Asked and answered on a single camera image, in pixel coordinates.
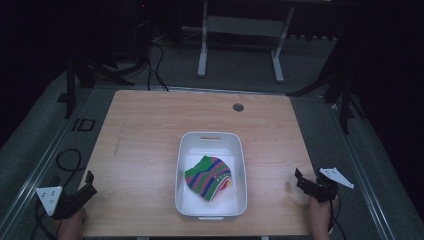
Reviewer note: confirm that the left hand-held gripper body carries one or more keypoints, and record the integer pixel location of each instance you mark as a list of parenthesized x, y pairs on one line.
[(50, 198)]

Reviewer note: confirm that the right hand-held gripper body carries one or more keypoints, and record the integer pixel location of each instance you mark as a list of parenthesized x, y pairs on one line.
[(322, 188)]

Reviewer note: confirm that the person's right hand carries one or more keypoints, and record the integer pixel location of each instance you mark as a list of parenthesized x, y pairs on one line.
[(320, 213)]

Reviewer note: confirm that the person's left hand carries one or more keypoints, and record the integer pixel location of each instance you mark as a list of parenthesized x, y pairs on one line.
[(72, 224)]

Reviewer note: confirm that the orange yellow striped sock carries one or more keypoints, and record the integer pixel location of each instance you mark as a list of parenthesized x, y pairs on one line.
[(226, 185)]

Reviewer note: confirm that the black stand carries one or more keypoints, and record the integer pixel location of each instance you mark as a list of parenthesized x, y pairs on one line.
[(70, 86), (345, 100)]

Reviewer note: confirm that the green pink blue striped sock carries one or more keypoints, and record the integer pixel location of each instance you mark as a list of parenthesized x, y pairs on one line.
[(205, 178)]

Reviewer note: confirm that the white plastic basin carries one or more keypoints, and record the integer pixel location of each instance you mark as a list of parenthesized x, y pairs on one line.
[(200, 206)]

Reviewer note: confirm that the white metal stand frame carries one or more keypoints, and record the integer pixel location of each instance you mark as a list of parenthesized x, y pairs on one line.
[(243, 26)]

